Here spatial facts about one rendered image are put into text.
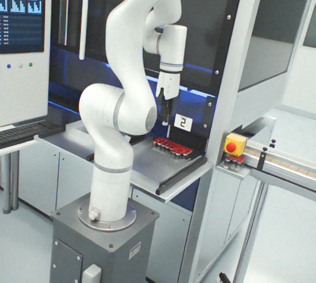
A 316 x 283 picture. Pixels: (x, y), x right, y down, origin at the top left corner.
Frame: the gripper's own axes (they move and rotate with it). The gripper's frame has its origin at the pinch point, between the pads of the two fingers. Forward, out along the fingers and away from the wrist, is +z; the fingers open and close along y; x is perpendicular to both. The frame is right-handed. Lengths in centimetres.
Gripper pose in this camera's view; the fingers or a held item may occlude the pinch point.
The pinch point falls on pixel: (166, 110)
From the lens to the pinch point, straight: 137.6
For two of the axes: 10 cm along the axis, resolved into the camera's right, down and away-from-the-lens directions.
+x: 8.5, 2.4, -4.7
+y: -5.2, 2.2, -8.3
